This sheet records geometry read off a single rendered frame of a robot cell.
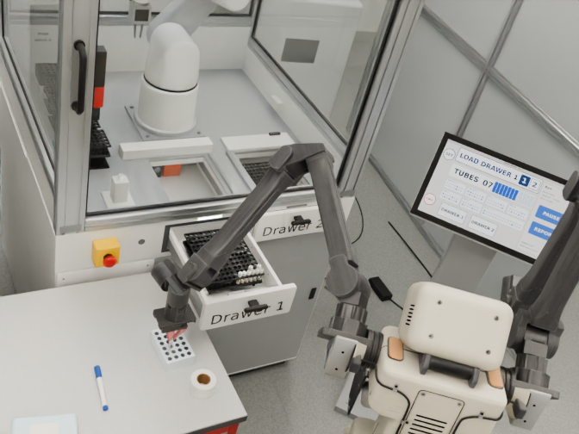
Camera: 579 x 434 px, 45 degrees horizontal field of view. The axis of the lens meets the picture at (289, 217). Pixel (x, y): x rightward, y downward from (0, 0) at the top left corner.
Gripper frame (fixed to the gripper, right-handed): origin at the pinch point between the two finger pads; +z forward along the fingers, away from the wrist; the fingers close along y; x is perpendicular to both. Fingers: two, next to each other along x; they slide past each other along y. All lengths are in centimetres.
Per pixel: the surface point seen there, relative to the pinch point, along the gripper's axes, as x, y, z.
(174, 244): -30.2, -11.5, -5.0
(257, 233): -32, -42, -2
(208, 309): -0.7, -10.5, -7.3
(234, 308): -0.6, -18.7, -5.3
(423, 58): -154, -206, 5
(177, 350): 2.5, -1.3, 3.4
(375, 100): -34, -74, -50
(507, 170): -12, -122, -32
